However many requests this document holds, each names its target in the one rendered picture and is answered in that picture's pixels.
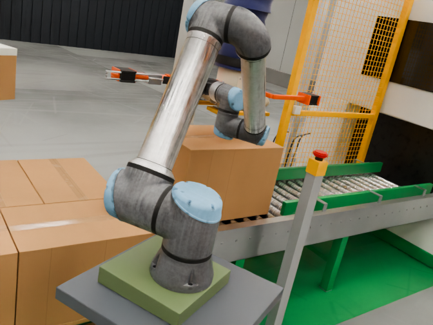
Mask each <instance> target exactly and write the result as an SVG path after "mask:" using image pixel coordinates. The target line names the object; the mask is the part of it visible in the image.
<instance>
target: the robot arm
mask: <svg viewBox="0 0 433 325"><path fill-rule="evenodd" d="M185 28H186V32H187V37H186V40H185V42H184V45H183V47H182V49H181V51H180V54H179V57H178V59H177V62H176V64H175V67H174V69H173V71H172V74H171V76H170V78H169V81H168V84H167V86H166V89H165V90H164V93H163V96H162V98H161V100H160V103H159V106H158V108H157V111H156V112H155V115H154V118H153V120H152V122H151V125H150V127H149V130H148V132H147V134H146V137H145V140H144V142H143V144H142V147H141V149H140V152H139V154H138V156H137V157H136V158H134V159H132V160H130V161H128V163H127V166H126V168H118V169H117V170H115V171H114V172H113V173H112V174H111V176H110V178H109V179H108V182H107V184H106V189H105V191H104V207H105V209H106V211H107V212H108V214H110V215H111V216H112V217H114V218H116V219H118V220H120V221H122V222H126V223H128V224H130V225H133V226H136V227H138V228H141V229H143V230H146V231H148V232H151V233H154V234H156V235H158V236H161V237H163V240H162V246H161V247H160V249H159V250H158V252H157V253H156V255H155V256H154V258H153V260H152V262H151V267H150V273H151V276H152V278H153V280H154V281H155V282H156V283H157V284H159V285H160V286H162V287H163V288H165V289H167V290H170V291H174V292H177V293H198V292H201V291H204V290H206V289H207V288H209V287H210V285H211V283H212V281H213V276H214V271H213V263H212V259H211V255H212V252H213V247H214V244H215V239H216V236H217V231H218V226H219V223H220V220H221V216H222V199H221V197H220V196H219V194H217V192H216V191H214V190H213V189H212V188H210V187H207V186H206V185H203V184H200V183H197V182H191V181H186V182H184V181H182V182H178V183H176V184H175V185H174V186H173V183H174V182H175V178H174V176H173V173H172V169H173V166H174V163H175V161H176V159H177V156H178V153H179V151H180V148H181V146H182V143H183V141H184V138H185V136H186V133H187V131H188V128H189V125H190V123H191V120H192V118H193V115H194V113H195V110H196V108H197V105H198V102H199V100H200V98H201V97H202V95H203V94H205V95H209V96H210V98H211V99H212V100H213V101H215V102H218V103H220V104H219V108H218V113H217V116H216V121H215V124H214V130H213V132H214V134H215V135H216V136H218V137H220V138H223V139H227V140H231V139H233V138H235V139H240V140H242V141H246V142H249V143H252V144H255V145H259V146H263V145H264V144H265V142H266V140H267V137H268V135H269V131H270V127H269V126H268V125H265V80H266V57H267V56H268V55H269V53H270V51H271V38H270V35H269V32H268V31H267V28H266V27H265V25H264V24H263V22H261V20H260V19H259V18H258V17H257V16H256V15H255V14H254V13H252V12H251V11H249V10H248V9H246V8H244V7H241V6H235V5H230V4H226V3H221V2H218V1H214V0H196V1H195V2H194V3H193V4H192V5H191V7H190V9H189V10H188V13H187V16H186V21H185ZM223 43H227V44H231V45H233V46H234V47H235V50H236V54H237V55H238V56H239V57H240V60H241V73H242V90H241V89H239V88H238V87H234V86H231V85H229V84H226V83H224V81H222V82H221V81H218V80H216V79H214V78H208V77H209V75H210V73H211V70H212V67H213V65H214V63H215V59H216V58H217V55H218V52H219V50H220V49H221V47H222V44H223ZM242 109H244V119H243V118H239V117H238V114H239V112H240V110H242Z"/></svg>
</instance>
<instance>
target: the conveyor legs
mask: <svg viewBox="0 0 433 325"><path fill-rule="evenodd" d="M348 238H349V236H348V237H343V238H340V239H334V240H333V244H332V247H331V251H330V254H329V255H327V254H326V253H324V252H323V251H321V250H320V249H318V248H317V247H316V246H314V245H313V244H310V245H307V246H305V247H307V248H308V249H310V250H311V251H313V252H314V253H315V254H317V255H318V256H319V257H321V258H322V259H324V260H325V261H327V264H326V267H325V270H324V273H323V277H322V280H321V283H320V286H319V287H320V288H321V289H322V290H323V291H325V292H328V291H332V287H333V285H334V282H335V278H336V275H337V272H338V269H339V266H340V263H341V260H342V257H343V253H344V250H345V247H346V244H347V241H348ZM244 261H245V259H240V260H237V261H233V262H230V263H232V264H234V265H236V266H239V267H241V268H243V266H244Z"/></svg>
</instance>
